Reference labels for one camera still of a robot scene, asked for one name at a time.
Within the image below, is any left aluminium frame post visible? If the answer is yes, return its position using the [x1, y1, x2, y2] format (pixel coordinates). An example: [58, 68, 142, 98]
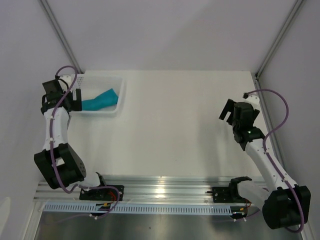
[38, 0, 83, 74]

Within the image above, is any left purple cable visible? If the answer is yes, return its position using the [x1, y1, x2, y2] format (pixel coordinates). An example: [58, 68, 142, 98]
[49, 65, 121, 201]

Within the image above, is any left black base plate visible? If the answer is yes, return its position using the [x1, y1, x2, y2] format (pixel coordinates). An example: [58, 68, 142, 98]
[79, 188, 118, 202]

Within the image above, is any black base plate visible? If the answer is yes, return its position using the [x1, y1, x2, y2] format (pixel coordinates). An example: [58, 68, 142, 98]
[79, 188, 118, 202]
[211, 186, 250, 204]

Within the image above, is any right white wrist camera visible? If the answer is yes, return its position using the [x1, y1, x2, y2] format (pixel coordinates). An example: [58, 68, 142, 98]
[242, 92, 260, 109]

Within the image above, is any right aluminium frame post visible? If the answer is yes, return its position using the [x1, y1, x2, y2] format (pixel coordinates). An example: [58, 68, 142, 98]
[254, 0, 307, 81]

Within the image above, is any white plastic basket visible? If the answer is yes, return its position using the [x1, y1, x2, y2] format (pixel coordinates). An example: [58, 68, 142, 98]
[70, 73, 127, 118]

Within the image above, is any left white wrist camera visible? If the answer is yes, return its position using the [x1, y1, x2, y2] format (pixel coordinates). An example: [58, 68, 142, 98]
[60, 74, 74, 86]

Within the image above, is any teal t-shirt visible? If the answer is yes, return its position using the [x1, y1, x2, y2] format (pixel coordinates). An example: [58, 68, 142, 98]
[82, 88, 119, 111]

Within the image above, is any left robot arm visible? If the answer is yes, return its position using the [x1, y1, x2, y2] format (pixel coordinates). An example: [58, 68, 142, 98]
[34, 76, 109, 200]

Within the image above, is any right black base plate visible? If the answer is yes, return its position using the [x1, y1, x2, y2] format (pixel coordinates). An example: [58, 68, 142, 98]
[211, 186, 250, 204]

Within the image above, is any aluminium mounting rail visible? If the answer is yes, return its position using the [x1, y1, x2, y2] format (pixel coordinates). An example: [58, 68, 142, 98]
[33, 175, 236, 205]

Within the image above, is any aluminium frame post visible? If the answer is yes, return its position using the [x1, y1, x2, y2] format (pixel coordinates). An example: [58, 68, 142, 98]
[38, 0, 83, 74]
[254, 0, 307, 81]

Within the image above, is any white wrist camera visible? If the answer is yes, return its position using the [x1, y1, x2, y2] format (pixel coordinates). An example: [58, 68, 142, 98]
[60, 74, 74, 86]
[242, 92, 260, 109]

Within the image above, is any white slotted cable duct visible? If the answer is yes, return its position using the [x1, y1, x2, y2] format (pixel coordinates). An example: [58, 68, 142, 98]
[43, 202, 233, 216]

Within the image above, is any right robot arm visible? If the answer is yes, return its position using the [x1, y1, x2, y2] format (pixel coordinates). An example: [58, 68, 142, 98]
[219, 99, 311, 232]

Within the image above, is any right side aluminium rail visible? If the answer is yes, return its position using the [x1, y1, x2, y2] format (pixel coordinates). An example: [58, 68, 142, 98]
[251, 73, 289, 170]

